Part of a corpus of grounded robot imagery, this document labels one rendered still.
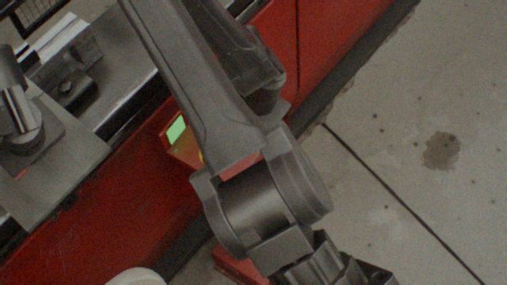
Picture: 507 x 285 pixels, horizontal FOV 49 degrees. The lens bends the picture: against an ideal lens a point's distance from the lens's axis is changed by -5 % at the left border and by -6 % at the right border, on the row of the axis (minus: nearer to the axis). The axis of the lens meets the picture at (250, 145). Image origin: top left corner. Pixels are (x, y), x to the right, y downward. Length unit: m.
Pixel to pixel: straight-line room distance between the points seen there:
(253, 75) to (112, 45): 0.39
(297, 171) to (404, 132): 1.56
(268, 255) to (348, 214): 1.38
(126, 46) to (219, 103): 0.67
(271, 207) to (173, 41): 0.17
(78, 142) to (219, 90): 0.44
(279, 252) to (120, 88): 0.66
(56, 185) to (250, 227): 0.44
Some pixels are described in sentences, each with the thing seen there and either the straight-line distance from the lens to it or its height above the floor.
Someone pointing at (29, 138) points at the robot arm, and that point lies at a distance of 0.72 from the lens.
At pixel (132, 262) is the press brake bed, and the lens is 1.54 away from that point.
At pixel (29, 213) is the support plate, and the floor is 1.00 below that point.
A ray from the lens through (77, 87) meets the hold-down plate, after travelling 1.12.
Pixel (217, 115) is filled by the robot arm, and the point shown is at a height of 1.31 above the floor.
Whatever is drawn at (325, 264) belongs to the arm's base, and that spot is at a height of 1.24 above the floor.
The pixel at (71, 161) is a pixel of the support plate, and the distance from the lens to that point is 0.92.
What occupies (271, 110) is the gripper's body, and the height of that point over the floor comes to 0.87.
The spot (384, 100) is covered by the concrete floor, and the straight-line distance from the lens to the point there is 2.12.
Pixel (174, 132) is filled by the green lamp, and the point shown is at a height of 0.81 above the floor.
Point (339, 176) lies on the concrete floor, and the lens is 1.95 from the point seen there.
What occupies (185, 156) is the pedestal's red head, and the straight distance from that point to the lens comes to 1.12.
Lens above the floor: 1.75
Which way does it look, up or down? 60 degrees down
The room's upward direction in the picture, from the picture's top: 9 degrees counter-clockwise
